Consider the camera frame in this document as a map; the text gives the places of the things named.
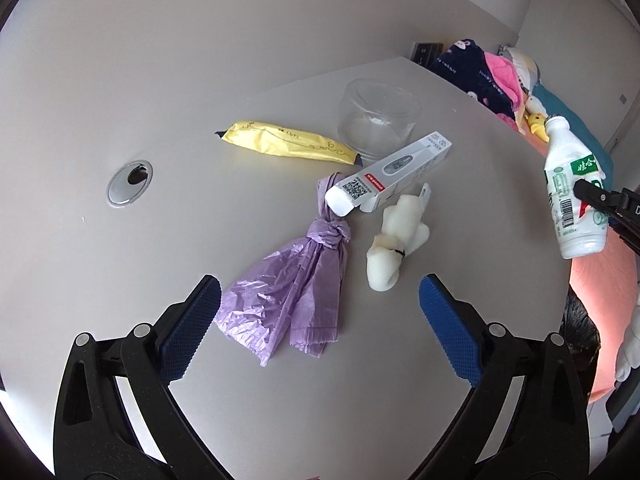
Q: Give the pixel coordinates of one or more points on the teal bed cover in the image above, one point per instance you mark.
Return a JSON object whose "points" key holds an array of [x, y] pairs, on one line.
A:
{"points": [[585, 135]]}

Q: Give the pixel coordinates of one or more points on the grey and yellow pillow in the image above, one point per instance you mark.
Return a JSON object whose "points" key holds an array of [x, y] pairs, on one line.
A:
{"points": [[522, 62]]}

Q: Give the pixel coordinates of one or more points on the white plush toy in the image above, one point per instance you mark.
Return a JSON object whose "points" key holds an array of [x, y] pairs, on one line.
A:
{"points": [[535, 105]]}

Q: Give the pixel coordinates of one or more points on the black trash bag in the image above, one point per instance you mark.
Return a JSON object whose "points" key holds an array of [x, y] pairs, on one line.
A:
{"points": [[575, 320]]}

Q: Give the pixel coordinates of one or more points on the navy printed blanket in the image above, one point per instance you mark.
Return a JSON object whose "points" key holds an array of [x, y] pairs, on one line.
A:
{"points": [[465, 70]]}

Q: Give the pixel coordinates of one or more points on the white soft cloth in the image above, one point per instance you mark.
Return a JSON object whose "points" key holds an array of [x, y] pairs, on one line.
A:
{"points": [[627, 330]]}

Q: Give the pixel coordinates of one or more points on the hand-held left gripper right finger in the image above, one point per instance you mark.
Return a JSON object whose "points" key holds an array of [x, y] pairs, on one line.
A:
{"points": [[450, 330]]}

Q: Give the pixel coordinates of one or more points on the purple plastic bag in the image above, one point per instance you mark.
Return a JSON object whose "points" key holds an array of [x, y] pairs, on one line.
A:
{"points": [[280, 300]]}

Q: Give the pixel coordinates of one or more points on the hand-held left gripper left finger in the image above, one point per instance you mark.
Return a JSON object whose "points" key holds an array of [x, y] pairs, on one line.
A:
{"points": [[192, 330]]}

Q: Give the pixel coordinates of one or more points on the pink fleece blanket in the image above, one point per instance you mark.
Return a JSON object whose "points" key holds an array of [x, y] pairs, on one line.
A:
{"points": [[500, 72]]}

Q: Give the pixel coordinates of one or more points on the clear plastic cup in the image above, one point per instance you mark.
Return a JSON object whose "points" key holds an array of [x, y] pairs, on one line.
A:
{"points": [[380, 110]]}

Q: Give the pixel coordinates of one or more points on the black wall socket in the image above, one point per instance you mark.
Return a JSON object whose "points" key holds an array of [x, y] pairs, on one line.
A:
{"points": [[425, 52]]}

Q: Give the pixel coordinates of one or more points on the white carton box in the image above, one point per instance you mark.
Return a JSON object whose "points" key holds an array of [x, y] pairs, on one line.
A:
{"points": [[400, 165]]}

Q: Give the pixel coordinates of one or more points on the yellow duck plush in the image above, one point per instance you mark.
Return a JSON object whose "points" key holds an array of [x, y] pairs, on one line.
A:
{"points": [[537, 122]]}

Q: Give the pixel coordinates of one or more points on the yellow snack packet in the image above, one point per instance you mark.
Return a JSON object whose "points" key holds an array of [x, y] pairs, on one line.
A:
{"points": [[280, 140]]}

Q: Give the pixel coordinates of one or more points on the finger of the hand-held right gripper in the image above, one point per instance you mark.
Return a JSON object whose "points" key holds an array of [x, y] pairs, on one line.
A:
{"points": [[590, 195]]}

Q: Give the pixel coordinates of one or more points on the white plastic milk bottle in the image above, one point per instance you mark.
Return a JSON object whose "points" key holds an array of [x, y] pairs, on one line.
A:
{"points": [[562, 160]]}

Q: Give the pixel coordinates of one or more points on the pink bed sheet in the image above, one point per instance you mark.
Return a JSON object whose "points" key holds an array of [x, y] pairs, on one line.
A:
{"points": [[607, 310]]}

